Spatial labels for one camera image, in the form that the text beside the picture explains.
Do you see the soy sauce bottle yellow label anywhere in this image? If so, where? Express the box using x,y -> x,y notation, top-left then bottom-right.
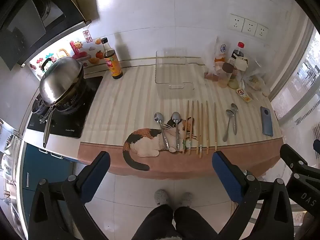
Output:
101,37 -> 123,80

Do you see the blue kitchen cabinet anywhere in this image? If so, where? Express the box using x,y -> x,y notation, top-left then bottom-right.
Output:
19,142 -> 75,203

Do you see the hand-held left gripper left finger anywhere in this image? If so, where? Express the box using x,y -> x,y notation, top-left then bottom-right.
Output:
28,151 -> 111,240

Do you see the black range hood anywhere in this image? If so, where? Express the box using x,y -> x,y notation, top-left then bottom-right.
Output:
0,0 -> 92,70

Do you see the steel wok with long handle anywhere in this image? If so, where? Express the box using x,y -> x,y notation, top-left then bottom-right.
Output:
37,72 -> 87,148

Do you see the colourful cartoon wall sticker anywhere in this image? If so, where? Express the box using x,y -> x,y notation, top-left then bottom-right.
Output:
29,39 -> 105,78

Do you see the steel wok lid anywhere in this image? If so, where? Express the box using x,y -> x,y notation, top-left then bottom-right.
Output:
39,57 -> 84,105

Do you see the white wall socket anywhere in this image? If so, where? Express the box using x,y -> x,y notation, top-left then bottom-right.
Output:
228,14 -> 245,30
241,19 -> 258,35
254,24 -> 269,39

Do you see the clear bottle with brown cap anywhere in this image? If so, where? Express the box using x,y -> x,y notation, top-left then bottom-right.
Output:
218,62 -> 235,88

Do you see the black gas stove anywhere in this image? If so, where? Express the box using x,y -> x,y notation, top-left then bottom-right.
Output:
27,75 -> 104,139

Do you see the small steel spoon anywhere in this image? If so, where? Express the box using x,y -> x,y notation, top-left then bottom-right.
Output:
230,103 -> 239,135
222,109 -> 235,142

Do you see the large steel spoon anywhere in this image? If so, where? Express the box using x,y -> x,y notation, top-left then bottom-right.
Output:
171,112 -> 182,152
154,112 -> 170,151

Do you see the blue smartphone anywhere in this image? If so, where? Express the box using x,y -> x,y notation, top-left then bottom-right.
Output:
260,106 -> 274,137

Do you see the person's left leg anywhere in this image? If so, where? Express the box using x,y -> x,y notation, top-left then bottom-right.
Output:
131,204 -> 175,240

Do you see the person's leg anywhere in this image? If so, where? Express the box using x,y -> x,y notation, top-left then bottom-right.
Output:
131,204 -> 175,240
174,206 -> 218,240

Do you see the clear plastic bag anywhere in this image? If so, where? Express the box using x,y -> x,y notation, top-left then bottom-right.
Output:
240,55 -> 272,98

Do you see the dark bottle with red cap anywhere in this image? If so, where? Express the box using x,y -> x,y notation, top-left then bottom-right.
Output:
230,42 -> 245,63

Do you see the grey fuzzy slipper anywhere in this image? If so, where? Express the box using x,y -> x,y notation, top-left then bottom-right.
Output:
179,192 -> 193,207
154,189 -> 172,207

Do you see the window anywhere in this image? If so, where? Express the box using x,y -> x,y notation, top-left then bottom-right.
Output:
271,27 -> 320,140

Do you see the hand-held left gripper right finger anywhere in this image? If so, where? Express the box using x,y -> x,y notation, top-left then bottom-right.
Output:
212,151 -> 294,240

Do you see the white bag with blue logo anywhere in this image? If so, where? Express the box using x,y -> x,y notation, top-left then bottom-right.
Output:
205,36 -> 229,80

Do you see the set of wooden chopsticks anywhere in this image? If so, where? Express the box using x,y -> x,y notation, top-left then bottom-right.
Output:
182,100 -> 218,159

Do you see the bottle with white cap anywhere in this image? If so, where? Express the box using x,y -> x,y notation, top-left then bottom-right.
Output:
229,56 -> 249,90

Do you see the small box with swirl print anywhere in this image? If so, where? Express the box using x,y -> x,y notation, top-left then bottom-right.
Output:
236,87 -> 252,103

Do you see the striped cat print table mat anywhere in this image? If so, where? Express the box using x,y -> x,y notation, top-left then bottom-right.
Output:
77,64 -> 284,180

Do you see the red character wall sticker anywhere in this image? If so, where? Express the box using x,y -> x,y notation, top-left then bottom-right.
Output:
82,29 -> 93,43

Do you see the person's right leg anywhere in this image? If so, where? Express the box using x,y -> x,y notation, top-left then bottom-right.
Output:
174,206 -> 218,240

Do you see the clear plastic container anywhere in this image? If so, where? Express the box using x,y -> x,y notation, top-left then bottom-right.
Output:
155,49 -> 196,98

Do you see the metal wire rack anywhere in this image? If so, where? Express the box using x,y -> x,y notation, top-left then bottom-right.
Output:
0,119 -> 24,200

